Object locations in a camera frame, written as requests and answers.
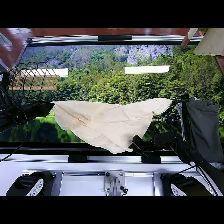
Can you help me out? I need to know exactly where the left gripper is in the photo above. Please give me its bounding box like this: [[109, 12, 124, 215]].
[[32, 101, 56, 118]]

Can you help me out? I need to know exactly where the grey garment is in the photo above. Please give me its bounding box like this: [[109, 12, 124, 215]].
[[181, 99, 224, 165]]

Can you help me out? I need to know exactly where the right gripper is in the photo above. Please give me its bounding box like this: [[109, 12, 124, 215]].
[[128, 134, 151, 157]]

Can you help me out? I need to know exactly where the cream garment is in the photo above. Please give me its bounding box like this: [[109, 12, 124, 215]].
[[52, 97, 173, 155]]

